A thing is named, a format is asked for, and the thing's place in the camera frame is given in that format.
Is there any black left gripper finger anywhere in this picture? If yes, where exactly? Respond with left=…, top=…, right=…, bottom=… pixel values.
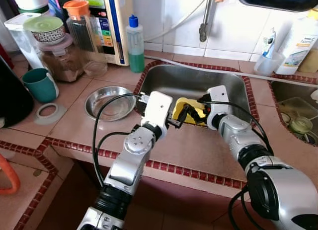
left=176, top=104, right=193, bottom=127

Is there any yellow plastic bowl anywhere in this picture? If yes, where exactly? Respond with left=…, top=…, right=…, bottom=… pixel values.
left=171, top=97, right=209, bottom=126

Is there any white pipe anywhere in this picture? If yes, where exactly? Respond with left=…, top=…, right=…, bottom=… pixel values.
left=144, top=55, right=318, bottom=85

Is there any steel sink basin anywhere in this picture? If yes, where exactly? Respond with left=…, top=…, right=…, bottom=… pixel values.
left=268, top=78, right=318, bottom=146
left=135, top=64, right=256, bottom=129

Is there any round steel dish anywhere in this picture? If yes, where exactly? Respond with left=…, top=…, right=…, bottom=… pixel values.
left=84, top=86, right=137, bottom=122

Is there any green liquid bottle blue cap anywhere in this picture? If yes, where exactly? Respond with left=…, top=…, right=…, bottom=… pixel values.
left=126, top=15, right=146, bottom=73

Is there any clear plastic cup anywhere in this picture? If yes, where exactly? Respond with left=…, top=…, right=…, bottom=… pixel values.
left=254, top=51, right=286, bottom=77

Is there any small clear glass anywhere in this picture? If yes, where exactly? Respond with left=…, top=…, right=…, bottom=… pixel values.
left=83, top=60, right=108, bottom=77

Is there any square glass container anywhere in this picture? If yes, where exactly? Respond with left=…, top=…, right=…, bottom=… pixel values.
left=281, top=97, right=316, bottom=121

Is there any small glass jar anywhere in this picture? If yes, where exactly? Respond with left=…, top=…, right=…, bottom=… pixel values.
left=291, top=116, right=314, bottom=136

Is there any cream water purifier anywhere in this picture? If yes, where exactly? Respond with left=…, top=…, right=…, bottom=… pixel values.
left=77, top=0, right=134, bottom=67

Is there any white detergent bottle yellow cap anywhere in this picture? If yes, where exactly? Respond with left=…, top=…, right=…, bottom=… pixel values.
left=276, top=9, right=318, bottom=75

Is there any brown yellow sponge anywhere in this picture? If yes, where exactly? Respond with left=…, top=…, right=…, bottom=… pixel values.
left=298, top=49, right=318, bottom=74

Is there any brown filled jar pink lid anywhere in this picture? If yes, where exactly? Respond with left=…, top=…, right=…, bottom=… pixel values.
left=39, top=34, right=85, bottom=82

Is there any teal mug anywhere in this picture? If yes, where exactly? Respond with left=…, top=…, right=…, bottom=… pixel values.
left=21, top=68, right=59, bottom=104

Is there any glass jar orange lid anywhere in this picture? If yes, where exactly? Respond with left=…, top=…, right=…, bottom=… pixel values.
left=63, top=0, right=102, bottom=59

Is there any patterned bowl green lid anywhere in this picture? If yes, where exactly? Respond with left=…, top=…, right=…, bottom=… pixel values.
left=23, top=15, right=67, bottom=43

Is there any black appliance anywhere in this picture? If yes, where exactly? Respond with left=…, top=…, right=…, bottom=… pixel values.
left=0, top=54, right=34, bottom=129

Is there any clear plastic container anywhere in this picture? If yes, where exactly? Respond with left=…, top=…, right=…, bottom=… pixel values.
left=4, top=12, right=45, bottom=69

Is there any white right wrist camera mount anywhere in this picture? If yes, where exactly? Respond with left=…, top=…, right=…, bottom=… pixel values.
left=206, top=85, right=230, bottom=117

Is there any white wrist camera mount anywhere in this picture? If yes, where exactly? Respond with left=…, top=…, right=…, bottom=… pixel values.
left=206, top=85, right=230, bottom=117
left=141, top=91, right=173, bottom=127

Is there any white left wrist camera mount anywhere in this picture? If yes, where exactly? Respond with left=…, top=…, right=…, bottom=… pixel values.
left=141, top=91, right=173, bottom=127

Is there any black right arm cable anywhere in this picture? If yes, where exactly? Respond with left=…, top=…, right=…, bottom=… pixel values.
left=209, top=100, right=273, bottom=156

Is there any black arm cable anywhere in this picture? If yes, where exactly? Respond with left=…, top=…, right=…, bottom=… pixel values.
left=92, top=92, right=145, bottom=188
left=209, top=100, right=273, bottom=156

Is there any grey wall tap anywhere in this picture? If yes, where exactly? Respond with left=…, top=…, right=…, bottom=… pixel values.
left=199, top=0, right=229, bottom=43

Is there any white hose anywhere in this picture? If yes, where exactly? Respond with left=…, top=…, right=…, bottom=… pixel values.
left=144, top=0, right=209, bottom=42

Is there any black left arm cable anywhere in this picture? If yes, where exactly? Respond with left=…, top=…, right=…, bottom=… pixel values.
left=92, top=92, right=145, bottom=188

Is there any black torso cable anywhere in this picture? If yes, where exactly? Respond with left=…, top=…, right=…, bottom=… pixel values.
left=228, top=188, right=250, bottom=230

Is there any white tape ring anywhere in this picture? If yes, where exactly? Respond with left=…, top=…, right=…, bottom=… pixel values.
left=34, top=103, right=67, bottom=125

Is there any orange plastic handle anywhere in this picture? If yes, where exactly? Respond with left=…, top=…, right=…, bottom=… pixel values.
left=0, top=153, right=21, bottom=196

